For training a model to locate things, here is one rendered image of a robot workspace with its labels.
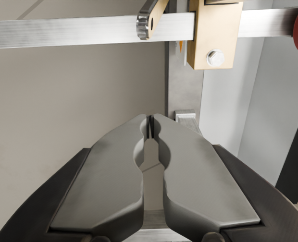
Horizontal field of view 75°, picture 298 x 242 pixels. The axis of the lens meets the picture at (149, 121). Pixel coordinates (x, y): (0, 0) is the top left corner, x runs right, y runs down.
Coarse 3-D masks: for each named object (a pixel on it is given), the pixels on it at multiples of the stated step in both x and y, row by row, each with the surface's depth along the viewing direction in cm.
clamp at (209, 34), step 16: (192, 0) 24; (208, 16) 22; (224, 16) 22; (240, 16) 22; (208, 32) 23; (224, 32) 23; (192, 48) 25; (208, 48) 23; (224, 48) 23; (192, 64) 25; (208, 64) 24; (224, 64) 24
